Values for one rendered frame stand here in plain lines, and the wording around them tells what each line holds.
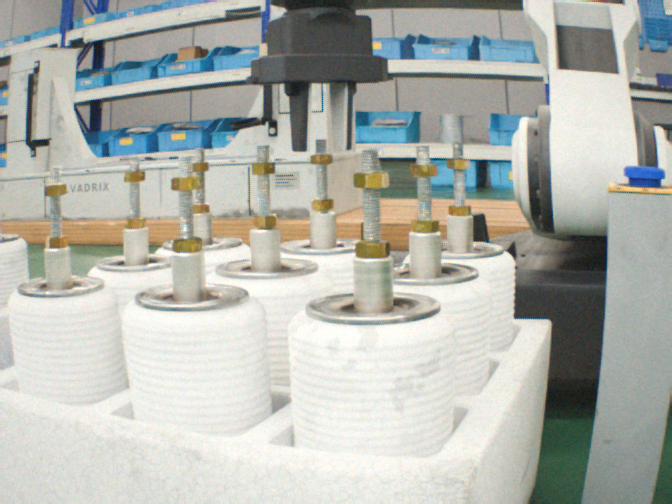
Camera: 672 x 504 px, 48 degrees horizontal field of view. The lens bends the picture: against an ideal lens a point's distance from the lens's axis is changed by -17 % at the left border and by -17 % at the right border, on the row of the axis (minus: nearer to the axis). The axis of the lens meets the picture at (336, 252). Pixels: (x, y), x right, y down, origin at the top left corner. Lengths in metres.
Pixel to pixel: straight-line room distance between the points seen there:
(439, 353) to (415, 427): 0.04
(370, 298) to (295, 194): 2.24
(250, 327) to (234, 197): 2.29
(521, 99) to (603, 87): 8.01
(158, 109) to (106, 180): 7.22
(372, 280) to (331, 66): 0.28
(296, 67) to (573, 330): 0.47
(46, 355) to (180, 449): 0.14
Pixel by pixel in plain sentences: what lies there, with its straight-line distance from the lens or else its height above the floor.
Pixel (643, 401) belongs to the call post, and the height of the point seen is 0.15.
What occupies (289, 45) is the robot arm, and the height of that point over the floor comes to 0.43.
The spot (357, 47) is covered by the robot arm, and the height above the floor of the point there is 0.43.
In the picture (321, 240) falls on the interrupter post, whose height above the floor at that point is 0.26.
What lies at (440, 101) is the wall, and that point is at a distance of 9.08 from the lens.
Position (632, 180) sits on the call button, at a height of 0.32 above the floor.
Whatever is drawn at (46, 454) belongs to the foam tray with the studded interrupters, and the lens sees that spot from 0.58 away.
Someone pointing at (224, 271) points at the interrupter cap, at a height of 0.25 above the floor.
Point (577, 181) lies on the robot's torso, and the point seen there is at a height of 0.30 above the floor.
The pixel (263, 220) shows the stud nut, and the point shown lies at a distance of 0.64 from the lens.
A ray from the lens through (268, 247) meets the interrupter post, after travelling 0.65.
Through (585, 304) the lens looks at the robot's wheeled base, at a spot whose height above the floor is 0.15.
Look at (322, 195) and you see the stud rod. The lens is 0.76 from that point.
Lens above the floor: 0.35
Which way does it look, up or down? 8 degrees down
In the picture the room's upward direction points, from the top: 1 degrees counter-clockwise
